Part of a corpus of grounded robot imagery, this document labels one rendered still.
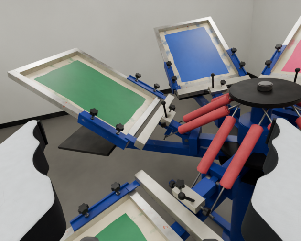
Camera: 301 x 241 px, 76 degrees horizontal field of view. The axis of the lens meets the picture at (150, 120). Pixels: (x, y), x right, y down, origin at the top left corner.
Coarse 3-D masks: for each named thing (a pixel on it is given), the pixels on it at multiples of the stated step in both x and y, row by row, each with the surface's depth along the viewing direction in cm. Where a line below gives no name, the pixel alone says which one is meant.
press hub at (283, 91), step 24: (240, 96) 88; (264, 96) 85; (288, 96) 81; (240, 120) 101; (264, 120) 94; (240, 144) 104; (264, 144) 94; (240, 192) 119; (240, 216) 129; (240, 240) 141
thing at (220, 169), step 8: (232, 112) 132; (272, 112) 124; (280, 112) 120; (288, 112) 118; (216, 120) 136; (288, 120) 118; (200, 128) 119; (184, 136) 116; (192, 136) 113; (200, 136) 117; (208, 136) 115; (232, 136) 112; (184, 144) 119; (192, 144) 113; (200, 144) 117; (208, 144) 115; (192, 152) 116; (216, 168) 89; (224, 168) 88; (216, 176) 88; (224, 192) 89; (232, 192) 84
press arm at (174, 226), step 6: (246, 168) 102; (240, 174) 99; (240, 180) 100; (216, 192) 92; (210, 198) 90; (222, 198) 93; (210, 204) 88; (216, 204) 90; (198, 216) 84; (204, 216) 86; (174, 222) 83; (174, 228) 81; (180, 228) 81; (180, 234) 78; (186, 234) 81
